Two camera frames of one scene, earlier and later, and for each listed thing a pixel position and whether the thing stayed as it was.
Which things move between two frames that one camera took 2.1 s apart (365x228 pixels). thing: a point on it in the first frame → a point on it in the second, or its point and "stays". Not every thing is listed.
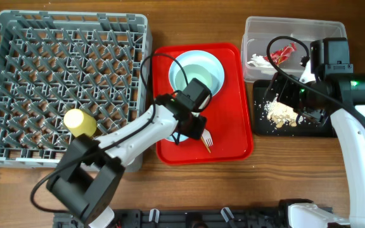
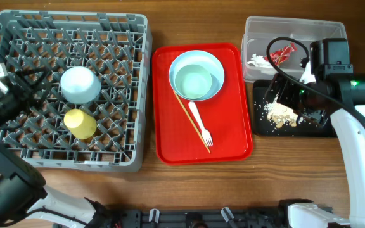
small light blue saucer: [182, 137] → [80, 85]
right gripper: [286, 96] stays
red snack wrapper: [281, 56] stays
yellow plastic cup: [80, 123] stays
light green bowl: [199, 72] stays
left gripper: [197, 128] → [30, 95]
